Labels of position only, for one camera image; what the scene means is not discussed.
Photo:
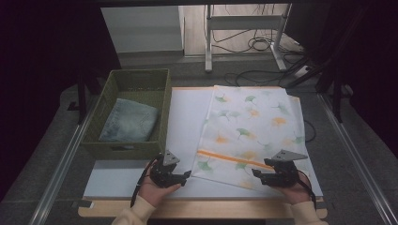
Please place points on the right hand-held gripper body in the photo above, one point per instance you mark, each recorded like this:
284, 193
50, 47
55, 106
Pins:
283, 176

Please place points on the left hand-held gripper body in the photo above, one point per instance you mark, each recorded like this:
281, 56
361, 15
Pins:
162, 176

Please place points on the green woven basket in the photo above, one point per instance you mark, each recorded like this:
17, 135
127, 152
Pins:
137, 150

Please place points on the white leaf-print laundry bag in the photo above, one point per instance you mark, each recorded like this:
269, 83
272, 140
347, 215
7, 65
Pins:
250, 125

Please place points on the light blue jeans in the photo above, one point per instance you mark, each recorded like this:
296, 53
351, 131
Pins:
130, 122

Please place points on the person's left hand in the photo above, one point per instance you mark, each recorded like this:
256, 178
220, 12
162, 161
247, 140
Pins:
155, 193

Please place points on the person's right hand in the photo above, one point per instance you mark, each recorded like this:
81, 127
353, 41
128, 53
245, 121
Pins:
297, 193

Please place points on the white table mat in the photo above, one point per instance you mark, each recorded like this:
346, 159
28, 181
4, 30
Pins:
184, 125

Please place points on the black tape piece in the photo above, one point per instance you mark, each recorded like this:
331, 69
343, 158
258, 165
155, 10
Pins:
322, 205
83, 204

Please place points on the black stand leg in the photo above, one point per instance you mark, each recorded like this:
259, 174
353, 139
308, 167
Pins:
82, 100
337, 98

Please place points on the white power strip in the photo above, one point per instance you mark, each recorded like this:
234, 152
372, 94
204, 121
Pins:
302, 72

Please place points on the dark curtain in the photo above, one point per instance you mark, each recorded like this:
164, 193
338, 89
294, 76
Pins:
369, 62
47, 62

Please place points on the white cabinet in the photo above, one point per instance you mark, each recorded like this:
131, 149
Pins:
144, 29

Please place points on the aluminium rail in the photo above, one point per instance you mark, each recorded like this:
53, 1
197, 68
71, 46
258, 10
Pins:
353, 150
62, 170

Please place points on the white metal stand frame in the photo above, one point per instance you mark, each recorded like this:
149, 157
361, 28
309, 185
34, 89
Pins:
244, 22

